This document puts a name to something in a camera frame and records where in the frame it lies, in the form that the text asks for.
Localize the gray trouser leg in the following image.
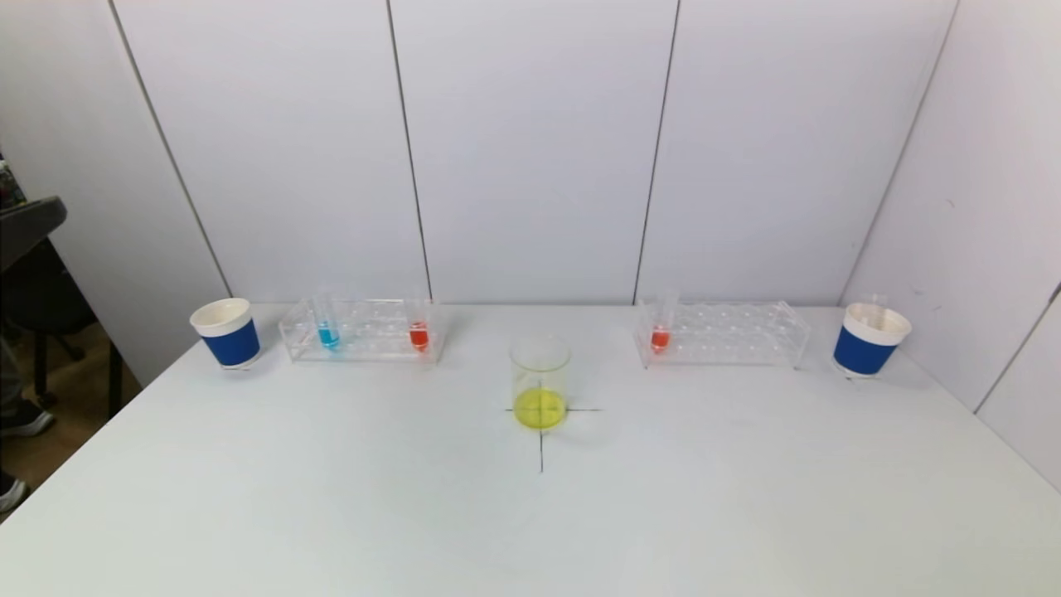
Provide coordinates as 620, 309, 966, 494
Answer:
0, 332, 24, 409

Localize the black white sneaker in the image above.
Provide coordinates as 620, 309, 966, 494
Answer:
0, 471, 31, 515
0, 400, 56, 439

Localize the black office chair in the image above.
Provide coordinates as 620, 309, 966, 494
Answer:
0, 249, 100, 411

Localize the clear glass beaker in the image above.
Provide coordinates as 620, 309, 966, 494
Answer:
509, 334, 572, 431

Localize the blue white paper cup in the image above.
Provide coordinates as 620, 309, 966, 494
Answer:
190, 298, 262, 371
832, 303, 913, 380

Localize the test tube with red liquid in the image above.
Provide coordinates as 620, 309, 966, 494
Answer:
651, 289, 680, 355
407, 292, 431, 353

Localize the test tube with blue liquid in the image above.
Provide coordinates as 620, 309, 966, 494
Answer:
313, 290, 342, 352

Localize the clear acrylic test tube rack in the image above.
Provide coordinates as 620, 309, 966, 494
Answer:
634, 300, 811, 370
279, 298, 446, 366

